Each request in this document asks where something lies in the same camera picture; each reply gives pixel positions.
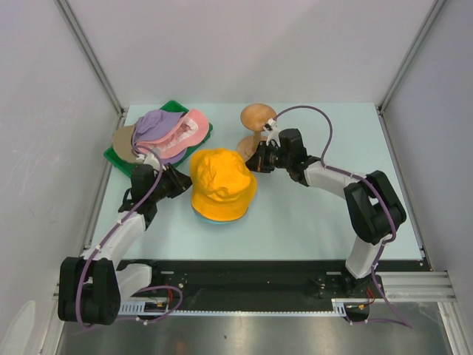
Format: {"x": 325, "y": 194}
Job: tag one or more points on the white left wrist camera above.
{"x": 150, "y": 159}

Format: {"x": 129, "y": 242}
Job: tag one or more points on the pink hat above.
{"x": 201, "y": 127}

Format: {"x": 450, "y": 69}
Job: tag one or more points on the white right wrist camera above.
{"x": 272, "y": 130}

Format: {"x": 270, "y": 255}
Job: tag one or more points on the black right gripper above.
{"x": 255, "y": 163}

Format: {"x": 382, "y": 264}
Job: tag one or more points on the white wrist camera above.
{"x": 150, "y": 159}
{"x": 272, "y": 130}

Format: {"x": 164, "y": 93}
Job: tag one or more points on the orange hat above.
{"x": 222, "y": 185}

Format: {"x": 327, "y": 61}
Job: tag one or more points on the light blue bucket hat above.
{"x": 214, "y": 222}

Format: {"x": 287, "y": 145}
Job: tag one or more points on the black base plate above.
{"x": 262, "y": 286}

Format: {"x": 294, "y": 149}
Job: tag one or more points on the tan brimmed hat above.
{"x": 122, "y": 143}

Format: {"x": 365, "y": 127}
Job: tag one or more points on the aluminium frame post left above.
{"x": 82, "y": 40}

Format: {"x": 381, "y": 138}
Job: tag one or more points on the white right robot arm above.
{"x": 374, "y": 208}

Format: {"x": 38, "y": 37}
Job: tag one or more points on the wooden hat stand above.
{"x": 254, "y": 117}

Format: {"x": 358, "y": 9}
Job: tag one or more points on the lavender purple hat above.
{"x": 162, "y": 132}

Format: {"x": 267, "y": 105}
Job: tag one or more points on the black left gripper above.
{"x": 180, "y": 182}

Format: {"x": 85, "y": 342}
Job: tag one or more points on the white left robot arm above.
{"x": 91, "y": 286}

